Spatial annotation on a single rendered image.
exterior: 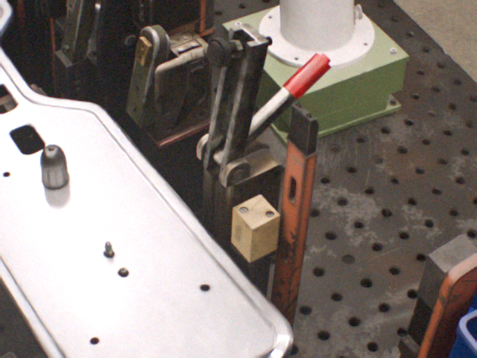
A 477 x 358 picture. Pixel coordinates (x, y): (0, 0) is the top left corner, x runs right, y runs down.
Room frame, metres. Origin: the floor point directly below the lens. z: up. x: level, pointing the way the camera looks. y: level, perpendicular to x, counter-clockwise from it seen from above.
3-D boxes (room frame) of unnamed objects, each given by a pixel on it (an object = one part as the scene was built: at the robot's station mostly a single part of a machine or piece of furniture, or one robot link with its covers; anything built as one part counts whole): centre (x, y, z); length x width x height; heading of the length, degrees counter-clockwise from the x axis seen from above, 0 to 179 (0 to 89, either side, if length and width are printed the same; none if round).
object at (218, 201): (0.74, 0.00, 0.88); 0.07 x 0.06 x 0.35; 127
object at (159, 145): (0.90, 0.08, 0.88); 0.11 x 0.09 x 0.37; 127
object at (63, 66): (0.97, 0.23, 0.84); 0.04 x 0.03 x 0.29; 37
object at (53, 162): (0.74, 0.20, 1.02); 0.03 x 0.03 x 0.07
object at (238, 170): (0.71, 0.00, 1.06); 0.03 x 0.01 x 0.03; 127
